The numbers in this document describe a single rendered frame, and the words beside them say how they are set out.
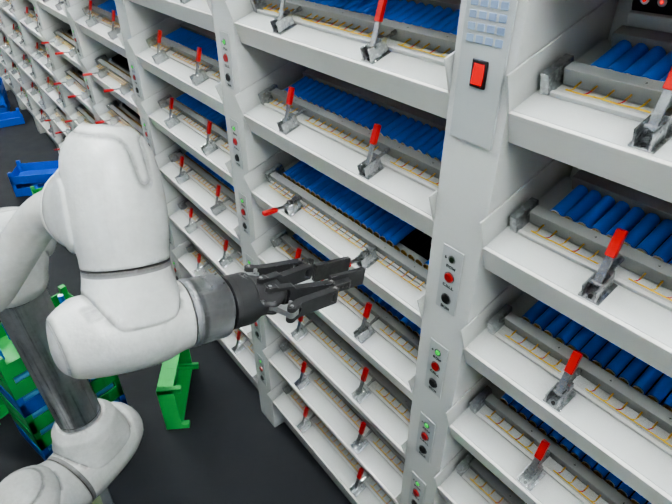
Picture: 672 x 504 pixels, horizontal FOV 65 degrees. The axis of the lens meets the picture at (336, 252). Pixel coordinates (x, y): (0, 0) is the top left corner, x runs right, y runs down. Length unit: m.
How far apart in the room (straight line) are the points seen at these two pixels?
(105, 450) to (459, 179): 1.08
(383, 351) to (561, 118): 0.65
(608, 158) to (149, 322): 0.54
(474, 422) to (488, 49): 0.66
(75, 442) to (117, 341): 0.83
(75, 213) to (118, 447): 0.95
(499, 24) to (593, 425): 0.55
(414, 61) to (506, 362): 0.49
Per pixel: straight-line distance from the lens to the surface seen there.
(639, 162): 0.63
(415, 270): 0.98
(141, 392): 2.18
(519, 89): 0.69
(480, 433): 1.04
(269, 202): 1.29
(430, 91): 0.77
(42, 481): 1.43
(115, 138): 0.63
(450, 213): 0.80
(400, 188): 0.90
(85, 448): 1.45
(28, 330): 1.26
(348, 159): 1.00
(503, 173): 0.74
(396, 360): 1.13
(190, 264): 2.15
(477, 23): 0.70
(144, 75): 1.92
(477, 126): 0.72
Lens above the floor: 1.55
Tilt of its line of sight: 34 degrees down
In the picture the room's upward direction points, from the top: straight up
